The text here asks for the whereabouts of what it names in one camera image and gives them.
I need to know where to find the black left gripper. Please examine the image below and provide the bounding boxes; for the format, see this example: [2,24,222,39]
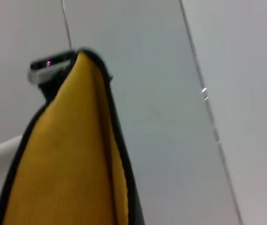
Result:
[38,67,69,104]

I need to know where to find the yellow towel with black trim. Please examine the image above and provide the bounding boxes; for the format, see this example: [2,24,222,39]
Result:
[0,48,145,225]

